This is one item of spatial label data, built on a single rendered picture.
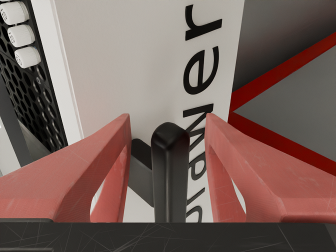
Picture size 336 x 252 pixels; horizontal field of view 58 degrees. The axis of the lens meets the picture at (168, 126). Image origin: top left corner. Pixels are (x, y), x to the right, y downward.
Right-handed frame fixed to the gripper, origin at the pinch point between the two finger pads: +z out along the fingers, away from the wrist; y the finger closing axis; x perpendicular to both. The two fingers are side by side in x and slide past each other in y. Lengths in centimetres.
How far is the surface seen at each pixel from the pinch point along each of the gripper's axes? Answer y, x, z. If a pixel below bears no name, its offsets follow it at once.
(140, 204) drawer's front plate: 1.6, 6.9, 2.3
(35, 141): 15.4, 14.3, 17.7
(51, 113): 9.3, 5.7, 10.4
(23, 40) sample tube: 9.2, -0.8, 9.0
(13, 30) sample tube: 9.6, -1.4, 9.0
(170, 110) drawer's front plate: -0.1, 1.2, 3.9
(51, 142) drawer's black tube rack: 10.7, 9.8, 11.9
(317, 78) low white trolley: -23.0, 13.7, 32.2
